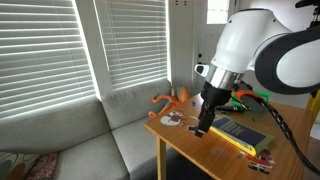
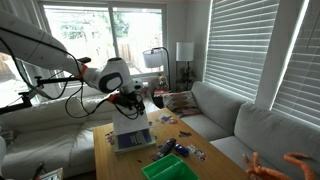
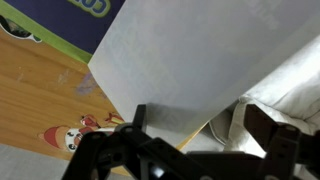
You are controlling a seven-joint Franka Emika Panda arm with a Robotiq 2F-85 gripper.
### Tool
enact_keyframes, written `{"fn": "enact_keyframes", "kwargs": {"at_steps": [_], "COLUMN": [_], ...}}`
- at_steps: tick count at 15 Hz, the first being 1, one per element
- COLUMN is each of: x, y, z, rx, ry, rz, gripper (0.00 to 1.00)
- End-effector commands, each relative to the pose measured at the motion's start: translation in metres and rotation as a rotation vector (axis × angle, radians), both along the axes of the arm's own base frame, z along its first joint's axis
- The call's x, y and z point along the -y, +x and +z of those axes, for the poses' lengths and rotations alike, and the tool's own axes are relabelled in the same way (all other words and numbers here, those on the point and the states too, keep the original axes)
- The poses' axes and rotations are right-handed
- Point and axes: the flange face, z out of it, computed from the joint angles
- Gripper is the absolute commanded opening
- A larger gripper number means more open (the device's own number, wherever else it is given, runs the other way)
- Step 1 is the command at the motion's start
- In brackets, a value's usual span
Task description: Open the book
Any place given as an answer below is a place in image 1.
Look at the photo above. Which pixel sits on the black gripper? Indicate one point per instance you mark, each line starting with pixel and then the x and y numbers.
pixel 215 96

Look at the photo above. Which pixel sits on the yellow magazine book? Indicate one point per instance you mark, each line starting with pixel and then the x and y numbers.
pixel 240 133

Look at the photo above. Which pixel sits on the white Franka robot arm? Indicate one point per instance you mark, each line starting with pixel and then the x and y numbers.
pixel 253 43

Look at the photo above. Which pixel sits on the small dark puzzle piece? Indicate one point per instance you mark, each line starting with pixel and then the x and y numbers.
pixel 191 128

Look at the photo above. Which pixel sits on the wooden table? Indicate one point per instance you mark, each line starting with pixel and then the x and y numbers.
pixel 200 150

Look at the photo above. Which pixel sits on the black remote control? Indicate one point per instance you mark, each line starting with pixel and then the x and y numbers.
pixel 230 108

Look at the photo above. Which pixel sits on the orange octopus plush toy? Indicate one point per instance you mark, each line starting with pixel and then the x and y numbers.
pixel 171 100

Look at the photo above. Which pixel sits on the green and orange object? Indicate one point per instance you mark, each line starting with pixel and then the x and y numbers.
pixel 263 95

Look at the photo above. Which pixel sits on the small red toy car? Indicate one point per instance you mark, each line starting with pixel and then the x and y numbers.
pixel 261 162

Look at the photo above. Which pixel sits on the white entry door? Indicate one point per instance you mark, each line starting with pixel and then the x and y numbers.
pixel 203 33

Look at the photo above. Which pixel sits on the white horizontal window blind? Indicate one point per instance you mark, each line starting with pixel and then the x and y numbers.
pixel 136 40
pixel 43 56

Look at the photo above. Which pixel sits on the yellow stand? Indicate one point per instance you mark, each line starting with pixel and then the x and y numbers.
pixel 314 105

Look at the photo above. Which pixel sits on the grey sectional sofa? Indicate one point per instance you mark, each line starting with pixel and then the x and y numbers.
pixel 83 140

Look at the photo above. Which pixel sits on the reddish throw pillow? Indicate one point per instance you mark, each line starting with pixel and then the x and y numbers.
pixel 44 166

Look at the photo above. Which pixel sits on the oval patterned throw pillow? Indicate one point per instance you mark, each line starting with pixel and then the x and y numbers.
pixel 13 165

